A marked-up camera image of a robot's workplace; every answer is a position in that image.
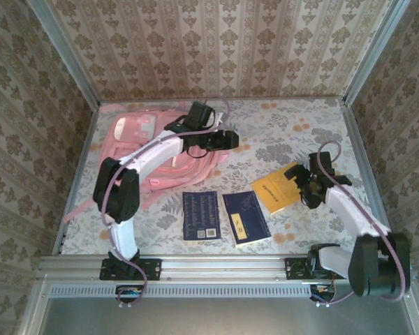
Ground pink student backpack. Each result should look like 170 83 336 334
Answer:
62 101 231 224

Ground floral patterned table cover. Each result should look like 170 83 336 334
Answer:
61 97 385 255

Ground dark blue book QR codes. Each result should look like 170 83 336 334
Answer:
182 190 221 241

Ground dark blue book yellow label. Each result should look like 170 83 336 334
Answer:
222 190 270 248

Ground small black controller board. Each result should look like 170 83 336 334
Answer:
309 284 337 304
115 284 145 304

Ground grey metal sheet panel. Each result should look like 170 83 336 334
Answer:
38 296 419 335

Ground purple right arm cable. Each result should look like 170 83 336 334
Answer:
310 140 406 308

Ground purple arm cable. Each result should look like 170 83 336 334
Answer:
101 99 233 310
310 140 406 308

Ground aluminium table side rail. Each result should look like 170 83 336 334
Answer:
52 103 101 255
338 97 399 254

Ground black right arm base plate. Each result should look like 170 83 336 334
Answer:
285 257 350 281

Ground aluminium front mounting rail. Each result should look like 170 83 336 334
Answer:
38 253 413 280

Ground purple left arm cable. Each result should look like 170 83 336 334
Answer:
101 99 233 310

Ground slotted grey cable duct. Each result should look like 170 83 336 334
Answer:
48 283 411 297

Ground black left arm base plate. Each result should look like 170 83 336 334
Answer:
99 257 162 282

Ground aluminium frame post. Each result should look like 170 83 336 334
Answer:
341 0 411 106
26 0 102 106

